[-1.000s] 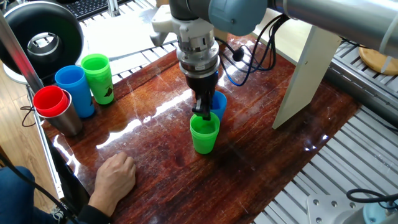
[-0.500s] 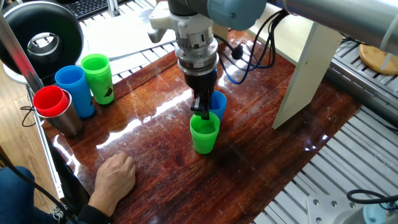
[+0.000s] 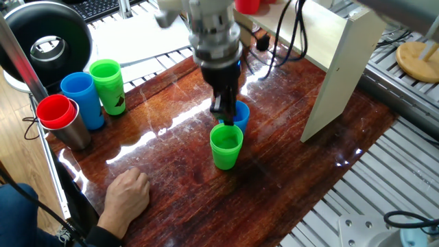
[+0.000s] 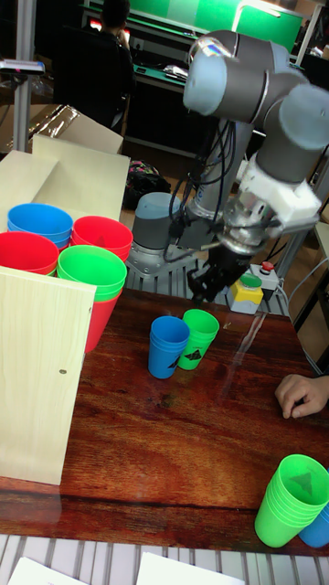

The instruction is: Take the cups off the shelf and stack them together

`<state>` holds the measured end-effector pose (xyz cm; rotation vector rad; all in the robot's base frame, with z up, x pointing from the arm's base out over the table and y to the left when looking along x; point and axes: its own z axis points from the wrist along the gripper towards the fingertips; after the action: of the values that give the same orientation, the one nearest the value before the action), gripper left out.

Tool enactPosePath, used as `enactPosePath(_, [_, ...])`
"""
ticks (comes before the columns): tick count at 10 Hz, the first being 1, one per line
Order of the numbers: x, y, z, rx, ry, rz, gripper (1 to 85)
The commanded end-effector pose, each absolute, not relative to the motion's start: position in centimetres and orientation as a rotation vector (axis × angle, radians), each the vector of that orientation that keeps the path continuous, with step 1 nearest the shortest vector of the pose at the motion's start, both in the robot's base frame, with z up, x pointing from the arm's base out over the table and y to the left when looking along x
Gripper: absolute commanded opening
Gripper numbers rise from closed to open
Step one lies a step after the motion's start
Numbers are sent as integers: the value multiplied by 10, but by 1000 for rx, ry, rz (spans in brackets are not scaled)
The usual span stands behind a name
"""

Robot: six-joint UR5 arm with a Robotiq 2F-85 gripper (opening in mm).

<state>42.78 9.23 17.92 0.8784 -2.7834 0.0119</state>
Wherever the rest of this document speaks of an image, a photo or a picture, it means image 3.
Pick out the left blue plastic cup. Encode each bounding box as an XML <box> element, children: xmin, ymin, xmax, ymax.
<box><xmin>60</xmin><ymin>71</ymin><xmax>106</xmax><ymax>131</ymax></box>

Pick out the stainless steel cup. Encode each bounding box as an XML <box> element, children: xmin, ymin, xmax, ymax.
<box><xmin>40</xmin><ymin>98</ymin><xmax>93</xmax><ymax>152</ymax></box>

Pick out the left green plastic cup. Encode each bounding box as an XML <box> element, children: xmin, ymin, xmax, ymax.
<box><xmin>88</xmin><ymin>58</ymin><xmax>127</xmax><ymax>117</ymax></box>

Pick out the person's bare hand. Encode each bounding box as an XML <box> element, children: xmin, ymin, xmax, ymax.
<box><xmin>97</xmin><ymin>167</ymin><xmax>151</xmax><ymax>240</ymax></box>

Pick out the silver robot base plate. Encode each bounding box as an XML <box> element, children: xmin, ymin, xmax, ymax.
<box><xmin>337</xmin><ymin>212</ymin><xmax>402</xmax><ymax>247</ymax></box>

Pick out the black keyboard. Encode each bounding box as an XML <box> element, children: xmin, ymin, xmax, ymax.
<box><xmin>70</xmin><ymin>0</ymin><xmax>145</xmax><ymax>23</ymax></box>

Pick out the red plastic cup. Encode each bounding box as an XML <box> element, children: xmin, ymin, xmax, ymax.
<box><xmin>235</xmin><ymin>0</ymin><xmax>261</xmax><ymax>15</ymax></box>
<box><xmin>36</xmin><ymin>94</ymin><xmax>77</xmax><ymax>130</ymax></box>

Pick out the green cup with black logo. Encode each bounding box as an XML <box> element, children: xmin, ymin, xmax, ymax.
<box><xmin>209</xmin><ymin>123</ymin><xmax>244</xmax><ymax>171</ymax></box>

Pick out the blue cup with black logo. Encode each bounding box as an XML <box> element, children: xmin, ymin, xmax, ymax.
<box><xmin>219</xmin><ymin>99</ymin><xmax>251</xmax><ymax>135</ymax></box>

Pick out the round wooden stand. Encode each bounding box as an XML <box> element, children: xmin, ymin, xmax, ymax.
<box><xmin>395</xmin><ymin>37</ymin><xmax>439</xmax><ymax>84</ymax></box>

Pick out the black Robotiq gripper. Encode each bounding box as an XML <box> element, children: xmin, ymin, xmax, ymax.
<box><xmin>200</xmin><ymin>58</ymin><xmax>243</xmax><ymax>127</ymax></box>

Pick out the silver metal pole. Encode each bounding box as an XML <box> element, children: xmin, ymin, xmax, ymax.
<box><xmin>118</xmin><ymin>0</ymin><xmax>133</xmax><ymax>20</ymax></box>

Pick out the black ring lamp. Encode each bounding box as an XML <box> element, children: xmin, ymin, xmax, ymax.
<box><xmin>0</xmin><ymin>1</ymin><xmax>93</xmax><ymax>94</ymax></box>

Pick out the light wooden shelf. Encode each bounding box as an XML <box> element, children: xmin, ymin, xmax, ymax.
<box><xmin>235</xmin><ymin>0</ymin><xmax>388</xmax><ymax>143</ymax></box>

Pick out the white paper sheet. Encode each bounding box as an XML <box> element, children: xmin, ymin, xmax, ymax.
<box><xmin>87</xmin><ymin>8</ymin><xmax>196</xmax><ymax>68</ymax></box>

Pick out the aluminium frame post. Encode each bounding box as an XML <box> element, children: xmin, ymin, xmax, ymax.
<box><xmin>0</xmin><ymin>13</ymin><xmax>49</xmax><ymax>104</ymax></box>

